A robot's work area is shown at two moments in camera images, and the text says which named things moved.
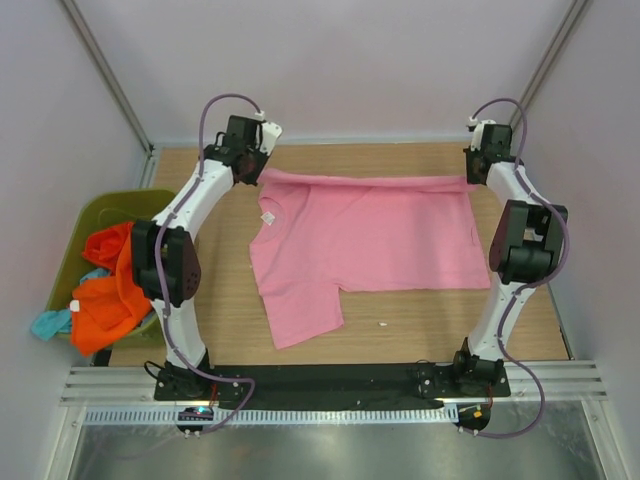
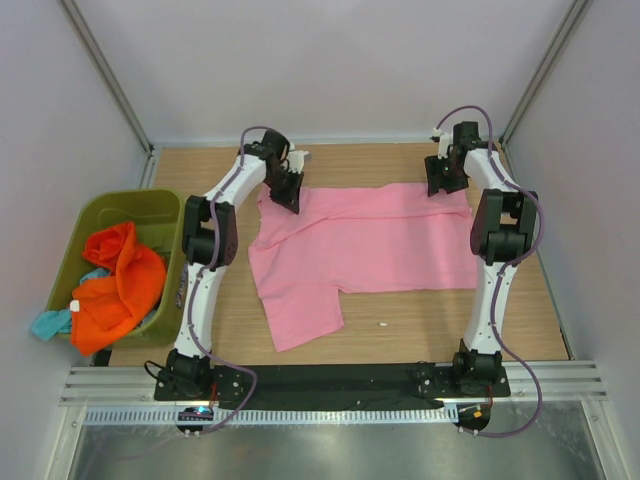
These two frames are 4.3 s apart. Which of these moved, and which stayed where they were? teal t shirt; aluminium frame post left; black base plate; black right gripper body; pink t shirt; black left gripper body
Moved: black left gripper body; black right gripper body
Stayed: teal t shirt; pink t shirt; black base plate; aluminium frame post left
